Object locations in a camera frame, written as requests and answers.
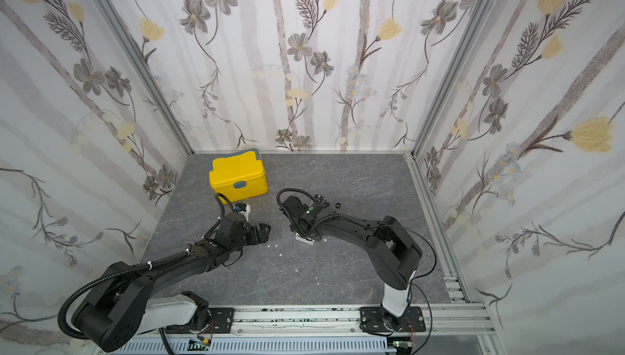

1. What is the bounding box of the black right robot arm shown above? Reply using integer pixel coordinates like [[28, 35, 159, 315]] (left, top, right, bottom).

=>
[[276, 190, 423, 319]]

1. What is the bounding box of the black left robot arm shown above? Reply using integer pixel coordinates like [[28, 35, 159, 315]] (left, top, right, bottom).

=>
[[57, 213, 271, 352]]

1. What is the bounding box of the white gift box lid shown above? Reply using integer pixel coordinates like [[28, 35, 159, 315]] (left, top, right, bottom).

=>
[[295, 234, 315, 246]]

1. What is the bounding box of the white slotted cable duct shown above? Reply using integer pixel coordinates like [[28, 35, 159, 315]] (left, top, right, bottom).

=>
[[104, 337, 396, 355]]

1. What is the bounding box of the left black corrugated cable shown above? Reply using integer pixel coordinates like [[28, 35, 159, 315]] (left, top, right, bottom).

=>
[[57, 249, 191, 341]]

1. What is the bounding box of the right black cable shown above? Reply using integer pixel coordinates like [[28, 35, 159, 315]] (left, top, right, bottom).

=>
[[276, 187, 318, 219]]

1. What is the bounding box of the yellow plastic storage box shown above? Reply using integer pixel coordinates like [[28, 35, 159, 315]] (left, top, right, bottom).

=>
[[209, 149, 269, 202]]

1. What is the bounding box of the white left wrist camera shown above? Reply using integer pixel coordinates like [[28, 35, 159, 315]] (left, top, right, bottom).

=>
[[234, 202, 252, 221]]

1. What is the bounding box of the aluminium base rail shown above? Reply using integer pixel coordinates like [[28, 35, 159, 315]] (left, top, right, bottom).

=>
[[92, 303, 496, 339]]

